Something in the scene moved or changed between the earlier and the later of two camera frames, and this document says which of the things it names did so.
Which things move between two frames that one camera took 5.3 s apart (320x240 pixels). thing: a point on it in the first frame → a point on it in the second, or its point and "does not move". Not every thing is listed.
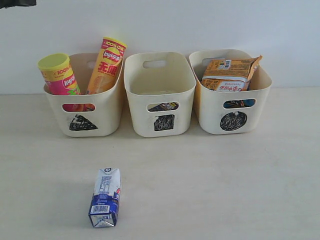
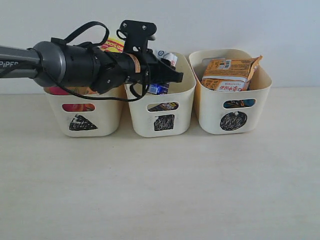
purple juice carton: (165, 106) does not move
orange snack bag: (229, 75) does not move
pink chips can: (58, 74) → (80, 90)
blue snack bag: (239, 103) does not move
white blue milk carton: (104, 203) → (162, 88)
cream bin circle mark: (226, 112) does not move
